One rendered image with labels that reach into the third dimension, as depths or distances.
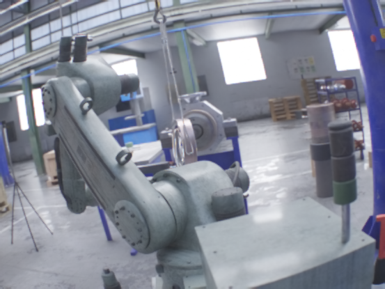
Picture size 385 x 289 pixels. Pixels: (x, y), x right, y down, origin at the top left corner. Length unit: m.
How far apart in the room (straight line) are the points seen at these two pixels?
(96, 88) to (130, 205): 0.72
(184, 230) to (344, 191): 0.92
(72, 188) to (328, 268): 1.81
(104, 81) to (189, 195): 0.78
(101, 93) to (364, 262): 1.58
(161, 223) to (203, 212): 0.17
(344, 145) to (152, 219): 0.88
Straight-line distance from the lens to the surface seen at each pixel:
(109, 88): 2.02
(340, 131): 0.74
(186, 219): 1.54
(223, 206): 1.48
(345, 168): 0.76
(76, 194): 2.35
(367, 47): 2.64
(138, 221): 1.46
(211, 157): 4.01
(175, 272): 1.51
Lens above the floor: 1.45
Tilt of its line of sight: 7 degrees down
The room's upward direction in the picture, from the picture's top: 11 degrees counter-clockwise
